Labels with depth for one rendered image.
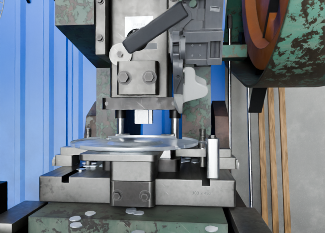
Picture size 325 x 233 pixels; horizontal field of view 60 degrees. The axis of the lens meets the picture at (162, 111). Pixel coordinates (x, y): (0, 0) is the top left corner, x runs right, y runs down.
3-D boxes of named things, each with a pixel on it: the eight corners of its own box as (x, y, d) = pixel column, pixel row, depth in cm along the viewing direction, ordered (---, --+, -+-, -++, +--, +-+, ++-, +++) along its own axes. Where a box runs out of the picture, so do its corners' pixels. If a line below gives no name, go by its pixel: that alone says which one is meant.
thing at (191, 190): (236, 208, 61) (236, 180, 61) (37, 201, 65) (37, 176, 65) (220, 176, 91) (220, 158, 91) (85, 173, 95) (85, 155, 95)
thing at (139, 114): (151, 123, 75) (151, 109, 75) (134, 123, 76) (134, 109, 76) (153, 123, 78) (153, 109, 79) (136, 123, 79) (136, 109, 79)
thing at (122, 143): (116, 157, 45) (116, 152, 45) (50, 142, 67) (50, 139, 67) (224, 144, 64) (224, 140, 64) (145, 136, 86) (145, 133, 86)
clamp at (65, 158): (111, 167, 76) (111, 128, 76) (51, 166, 77) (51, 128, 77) (117, 163, 82) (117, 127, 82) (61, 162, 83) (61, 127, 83)
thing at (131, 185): (157, 232, 47) (157, 152, 48) (77, 228, 49) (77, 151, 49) (168, 191, 72) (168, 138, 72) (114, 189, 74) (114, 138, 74)
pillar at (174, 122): (178, 152, 82) (178, 104, 82) (170, 152, 82) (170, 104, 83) (179, 151, 84) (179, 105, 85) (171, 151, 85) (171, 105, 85)
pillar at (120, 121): (123, 152, 84) (123, 105, 84) (116, 152, 84) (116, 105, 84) (125, 151, 86) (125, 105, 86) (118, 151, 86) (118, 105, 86)
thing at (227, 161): (239, 169, 73) (239, 129, 73) (174, 168, 74) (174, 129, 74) (235, 165, 79) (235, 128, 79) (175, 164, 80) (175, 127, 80)
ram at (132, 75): (168, 95, 65) (168, -33, 65) (104, 96, 66) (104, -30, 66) (172, 99, 82) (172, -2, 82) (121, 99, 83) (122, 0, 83)
